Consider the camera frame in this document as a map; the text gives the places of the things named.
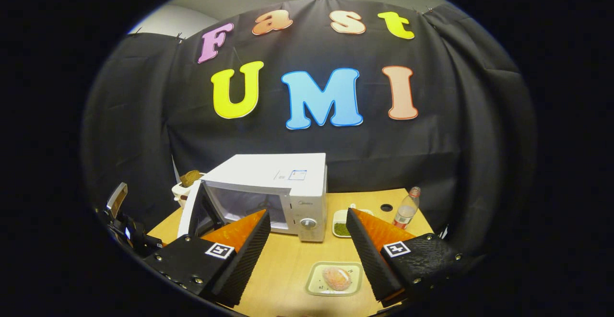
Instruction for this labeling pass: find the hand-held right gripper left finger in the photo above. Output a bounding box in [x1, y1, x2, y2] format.
[143, 209, 271, 306]

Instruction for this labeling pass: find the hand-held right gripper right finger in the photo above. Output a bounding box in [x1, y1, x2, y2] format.
[346, 208, 480, 308]

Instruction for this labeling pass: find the white microwave oven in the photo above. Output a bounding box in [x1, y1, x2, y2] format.
[177, 153, 328, 242]

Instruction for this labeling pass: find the white sectioned condiment dish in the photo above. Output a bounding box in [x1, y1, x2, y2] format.
[332, 207, 374, 238]

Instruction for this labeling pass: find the white square plate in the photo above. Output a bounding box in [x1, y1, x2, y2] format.
[305, 261, 364, 297]

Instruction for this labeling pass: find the clear bottle with red label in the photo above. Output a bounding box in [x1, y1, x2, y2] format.
[393, 187, 421, 230]

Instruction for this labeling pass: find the white toaster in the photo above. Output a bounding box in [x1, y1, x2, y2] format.
[172, 171, 207, 207]

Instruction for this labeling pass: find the brown toast slice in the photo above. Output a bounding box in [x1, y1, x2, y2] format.
[180, 170, 203, 187]

